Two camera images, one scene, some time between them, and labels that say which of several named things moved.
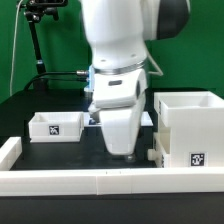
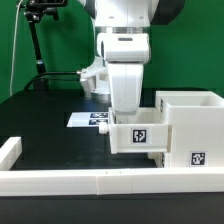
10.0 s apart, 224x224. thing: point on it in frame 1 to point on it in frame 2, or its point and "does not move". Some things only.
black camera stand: x=34 y=10 does not move
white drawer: x=56 y=127 to x=147 y=131
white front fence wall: x=112 y=181 does not move
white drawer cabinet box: x=196 y=127 does not move
